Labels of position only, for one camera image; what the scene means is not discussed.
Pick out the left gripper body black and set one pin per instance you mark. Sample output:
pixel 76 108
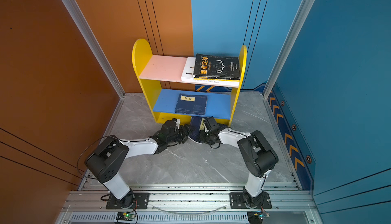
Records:
pixel 181 135

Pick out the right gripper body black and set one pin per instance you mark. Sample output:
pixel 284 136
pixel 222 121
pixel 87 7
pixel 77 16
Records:
pixel 205 137

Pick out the navy book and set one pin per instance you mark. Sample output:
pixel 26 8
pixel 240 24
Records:
pixel 196 125
pixel 191 104

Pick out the yellow cartoon cover book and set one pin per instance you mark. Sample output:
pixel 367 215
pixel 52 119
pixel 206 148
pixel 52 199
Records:
pixel 215 78

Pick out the white book brown pattern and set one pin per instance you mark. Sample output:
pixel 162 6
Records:
pixel 187 77

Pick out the black book yellow title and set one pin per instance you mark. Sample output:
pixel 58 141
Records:
pixel 209 65

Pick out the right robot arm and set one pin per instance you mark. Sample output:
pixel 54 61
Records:
pixel 257 153

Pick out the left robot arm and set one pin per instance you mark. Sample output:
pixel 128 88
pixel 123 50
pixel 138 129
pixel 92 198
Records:
pixel 106 160

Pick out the yellow pink blue bookshelf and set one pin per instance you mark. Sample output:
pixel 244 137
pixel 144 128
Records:
pixel 151 70

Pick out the right circuit board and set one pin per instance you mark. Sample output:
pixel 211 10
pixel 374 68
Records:
pixel 257 217

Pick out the left green circuit board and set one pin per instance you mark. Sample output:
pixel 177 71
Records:
pixel 126 218

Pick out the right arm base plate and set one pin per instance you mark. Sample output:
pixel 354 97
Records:
pixel 241 200

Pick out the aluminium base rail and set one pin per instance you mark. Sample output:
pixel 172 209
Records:
pixel 198 203

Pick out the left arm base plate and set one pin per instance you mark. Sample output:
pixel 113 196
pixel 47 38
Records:
pixel 138 200

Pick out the aluminium frame post right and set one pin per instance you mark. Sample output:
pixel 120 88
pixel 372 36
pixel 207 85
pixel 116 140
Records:
pixel 297 24

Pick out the aluminium frame post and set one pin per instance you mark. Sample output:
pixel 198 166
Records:
pixel 88 35
pixel 297 24

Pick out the aluminium frame post left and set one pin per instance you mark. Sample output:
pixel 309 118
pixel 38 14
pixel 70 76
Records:
pixel 88 35

